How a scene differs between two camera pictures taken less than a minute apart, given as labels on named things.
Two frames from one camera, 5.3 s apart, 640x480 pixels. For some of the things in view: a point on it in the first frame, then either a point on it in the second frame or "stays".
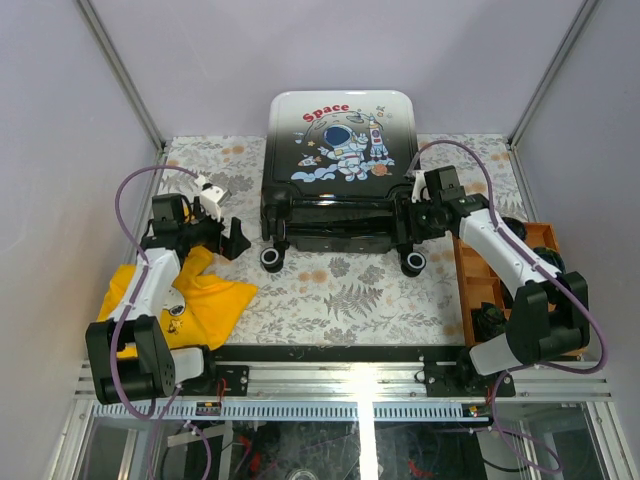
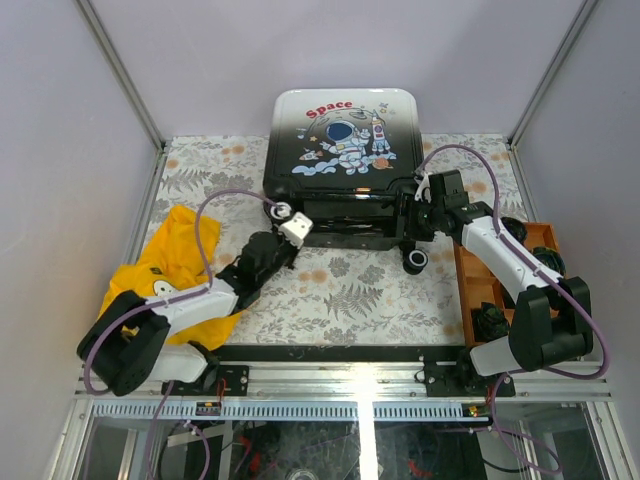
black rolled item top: x=517 y=226 stays
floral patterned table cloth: x=353 y=297 stays
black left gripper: x=231 y=246 -> x=294 y=248
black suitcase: x=336 y=165 stays
